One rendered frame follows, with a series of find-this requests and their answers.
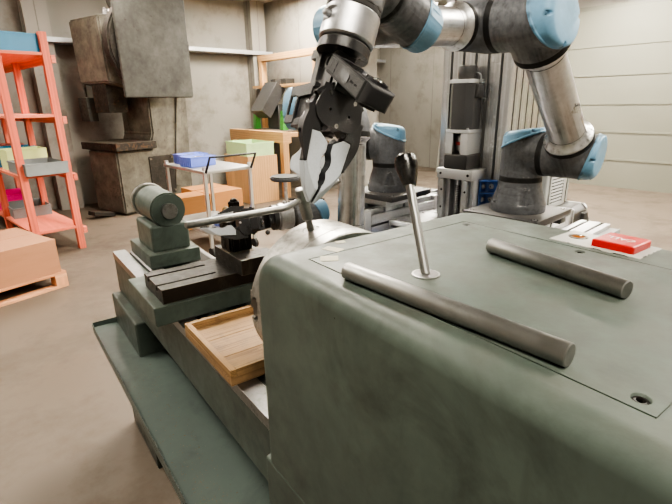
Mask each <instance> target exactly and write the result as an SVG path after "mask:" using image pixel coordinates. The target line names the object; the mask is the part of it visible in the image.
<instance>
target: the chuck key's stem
mask: <svg viewBox="0 0 672 504"><path fill-rule="evenodd" d="M295 194H296V197H297V198H299V199H300V200H301V204H299V209H300V212H301V216H302V220H304V221H305V223H306V227H307V230H306V231H310V232H311V231H313V230H315V228H314V225H313V221H312V218H313V213H312V209H311V205H310V202H307V201H306V199H305V196H304V193H303V190H302V187H299V188H297V189H295Z"/></svg>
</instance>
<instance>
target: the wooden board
mask: <svg viewBox="0 0 672 504"><path fill-rule="evenodd" d="M252 315H254V312H253V307H251V305H247V306H244V307H240V308H237V309H233V310H230V311H226V312H223V313H219V314H216V315H212V316H209V317H205V318H202V319H198V320H195V321H191V322H188V323H184V325H185V332H186V337H187V338H188V339H189V340H190V341H191V342H192V343H193V345H194V346H195V347H196V348H197V349H198V350H199V351H200V352H201V353H202V354H203V356H204V357H205V358H206V359H207V360H208V361H209V362H210V363H211V364H212V365H213V367H215V369H216V370H217V371H218V372H219V373H220V374H221V375H222V376H223V378H224V379H225V380H226V381H227V382H228V383H229V384H230V385H231V386H235V385H238V384H240V383H243V382H245V381H248V380H251V379H253V378H256V377H258V376H261V375H264V374H265V367H264V353H263V341H262V340H261V338H260V337H259V335H258V333H257V331H256V329H255V327H254V324H253V320H252Z"/></svg>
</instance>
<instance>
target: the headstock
mask: <svg viewBox="0 0 672 504"><path fill-rule="evenodd" d="M421 224H422V230H423V235H424V241H425V246H426V252H427V257H428V263H429V268H430V269H432V270H435V271H438V272H439V273H440V277H439V278H437V279H432V280H423V279H418V278H415V277H414V276H412V272H413V271H414V270H417V269H420V265H419V260H418V254H417V248H416V243H415V237H414V231H413V226H412V224H411V225H407V226H402V227H398V228H394V229H389V230H385V231H380V232H376V233H371V234H367V235H363V236H358V237H354V238H349V239H345V240H344V241H345V242H346V243H338V244H337V243H336V242H332V243H327V244H323V245H318V246H314V247H309V248H305V249H301V250H296V251H292V252H287V253H283V254H279V255H275V256H273V257H271V258H269V259H268V260H267V261H266V262H265V263H264V265H263V267H262V269H261V271H260V274H259V298H260V312H261V326H262V339H263V353H264V367H265V380H266V394H267V408H268V421H269V435H270V449H271V461H272V463H273V465H274V466H275V467H276V468H277V469H278V471H279V472H280V473H281V474H282V475H283V477H284V478H285V479H286V480H287V482H288V483H289V484H290V485H291V486H292V488H293V489H294V490H295V491H296V492H297V494H298V495H299V496H300V497H301V498H302V500H303V501H304V502H305V503H306V504H672V251H669V250H664V249H662V250H660V251H657V252H655V253H653V254H651V255H649V256H647V257H644V258H642V259H635V258H631V257H626V256H622V255H618V254H613V253H609V252H605V251H600V250H596V249H591V248H587V247H583V246H578V245H574V244H570V243H565V242H561V241H557V240H552V239H549V238H551V237H554V236H557V235H561V234H564V233H567V232H570V231H569V230H564V229H559V228H553V227H548V226H543V225H538V224H533V223H527V222H522V221H517V220H512V219H506V218H500V217H495V216H489V215H483V214H476V213H460V214H455V215H451V216H447V217H442V218H438V219H433V220H429V221H424V222H421ZM491 238H495V239H498V240H502V241H505V242H508V243H511V244H514V245H518V246H521V247H524V248H527V249H531V250H534V251H537V252H540V253H544V254H547V255H550V256H553V257H556V258H560V259H563V260H566V261H569V262H573V263H576V264H579V265H582V266H585V267H589V268H592V269H595V270H598V271H602V272H605V273H608V274H611V275H615V276H618V277H621V278H624V279H627V280H631V281H632V283H633V290H632V292H631V294H630V296H629V297H627V298H626V299H622V298H619V297H616V296H613V295H610V294H607V293H605V292H602V291H599V290H596V289H593V288H590V287H587V286H584V285H582V284H579V283H576V282H573V281H570V280H567V279H564V278H561V277H558V276H556V275H553V274H550V273H547V272H544V271H541V270H538V269H535V268H533V267H530V266H527V265H524V264H521V263H518V262H515V261H512V260H509V259H507V258H504V257H501V256H498V255H495V254H492V253H489V252H488V251H487V250H486V244H487V242H488V240H489V239H491ZM327 246H331V247H336V248H342V249H344V250H342V251H339V252H333V251H328V250H322V248H325V247H327ZM320 256H338V261H320ZM348 262H350V263H353V264H356V265H359V266H361V267H364V268H367V269H370V270H372V271H375V272H378V273H381V274H384V275H386V276H389V277H392V278H395V279H397V280H400V281H403V282H406V283H409V284H411V285H414V286H417V287H420V288H423V289H425V290H428V291H431V292H434V293H436V294H439V295H442V296H445V297H448V298H450V299H453V300H456V301H459V302H461V303H464V304H467V305H470V306H473V307H475V308H478V309H481V310H484V311H486V312H489V313H492V314H495V315H498V316H500V317H503V318H506V319H509V320H512V321H514V322H517V323H520V324H523V325H525V326H528V327H531V328H534V329H537V330H539V331H542V332H545V333H548V334H550V335H553V336H556V337H559V338H562V339H564V340H567V341H570V342H573V343H574V344H575V346H576V352H575V356H574V358H573V361H572V362H571V364H570V365H569V366H568V367H562V366H560V365H557V364H555V363H552V362H550V361H547V360H545V359H542V358H540V357H537V356H535V355H532V354H530V353H527V352H525V351H522V350H520V349H517V348H515V347H512V346H510V345H508V344H505V343H503V342H500V341H498V340H495V339H493V338H490V337H488V336H485V335H483V334H480V333H478V332H475V331H473V330H470V329H468V328H465V327H463V326H460V325H458V324H455V323H453V322H450V321H448V320H445V319H443V318H441V317H438V316H436V315H433V314H431V313H428V312H426V311H423V310H421V309H418V308H416V307H413V306H411V305H408V304H406V303H403V302H401V301H398V300H396V299H393V298H391V297H388V296H386V295H383V294H381V293H378V292H376V291H374V290H371V289H369V288H366V287H364V286H361V285H359V284H356V283H354V282H351V281H349V280H346V279H344V278H343V277H342V275H341V270H342V267H343V266H344V264H346V263H348Z"/></svg>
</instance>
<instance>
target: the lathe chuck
mask: <svg viewBox="0 0 672 504"><path fill-rule="evenodd" d="M312 221H313V225H314V226H317V227H319V229H318V230H316V231H314V232H311V233H303V231H304V229H306V228H307V227H306V223H303V224H300V225H298V226H296V227H294V228H293V229H291V230H290V231H288V232H287V233H285V234H284V235H283V236H282V237H281V238H280V239H278V240H277V241H276V242H275V244H274V245H273V246H272V247H271V248H270V250H269V251H268V252H267V254H266V255H265V257H264V258H263V260H262V262H261V264H260V266H259V268H258V270H257V273H256V275H255V278H254V282H253V286H252V291H251V298H252V299H256V302H257V315H258V320H257V317H256V316H255V315H252V320H253V324H254V327H255V329H256V331H257V333H258V335H259V337H260V338H261V340H262V341H263V339H262V326H261V312H260V298H259V274H260V271H261V269H262V267H263V265H264V263H265V262H266V261H267V260H268V259H269V258H271V257H273V256H275V255H279V254H283V253H287V252H292V251H296V250H301V249H304V248H305V247H306V246H307V245H308V244H309V243H311V242H312V241H313V240H315V239H316V238H318V237H320V236H321V235H323V234H325V233H328V232H330V231H333V230H336V229H340V228H358V227H355V226H351V225H348V224H345V223H342V222H339V221H335V220H329V219H318V220H312Z"/></svg>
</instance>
